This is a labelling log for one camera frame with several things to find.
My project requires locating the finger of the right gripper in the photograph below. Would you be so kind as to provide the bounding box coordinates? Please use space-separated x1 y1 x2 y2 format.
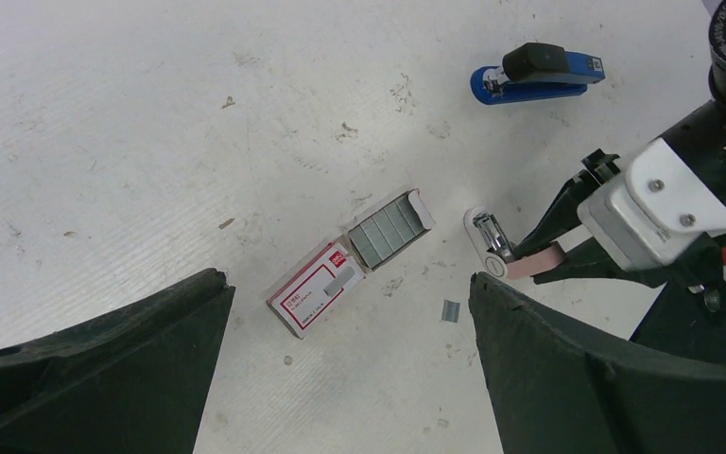
512 148 620 257
533 238 669 288

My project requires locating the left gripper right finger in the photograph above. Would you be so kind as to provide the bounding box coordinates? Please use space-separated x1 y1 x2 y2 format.
468 272 726 453

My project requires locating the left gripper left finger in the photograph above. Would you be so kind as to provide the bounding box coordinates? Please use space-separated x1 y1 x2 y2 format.
0 269 234 453

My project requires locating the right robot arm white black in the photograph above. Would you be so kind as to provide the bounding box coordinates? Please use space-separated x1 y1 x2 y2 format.
510 1 726 310

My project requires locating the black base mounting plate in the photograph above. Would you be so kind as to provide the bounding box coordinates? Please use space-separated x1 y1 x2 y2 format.
630 284 726 366

